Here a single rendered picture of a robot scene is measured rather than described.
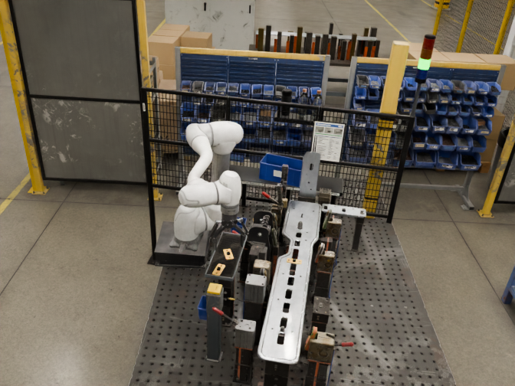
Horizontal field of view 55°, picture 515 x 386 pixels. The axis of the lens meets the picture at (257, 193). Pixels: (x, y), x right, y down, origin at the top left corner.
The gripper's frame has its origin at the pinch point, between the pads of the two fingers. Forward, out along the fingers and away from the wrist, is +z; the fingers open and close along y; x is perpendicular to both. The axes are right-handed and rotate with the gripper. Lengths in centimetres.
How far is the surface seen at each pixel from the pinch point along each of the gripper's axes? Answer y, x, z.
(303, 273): 41.1, -4.5, 21.8
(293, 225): 51, 41, 22
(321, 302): 41, -31, 19
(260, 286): 11.4, -20.7, 11.2
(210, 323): -14.0, -25.5, 26.2
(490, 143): 376, 246, 83
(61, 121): -102, 281, 42
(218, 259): -5.6, -2.8, 5.8
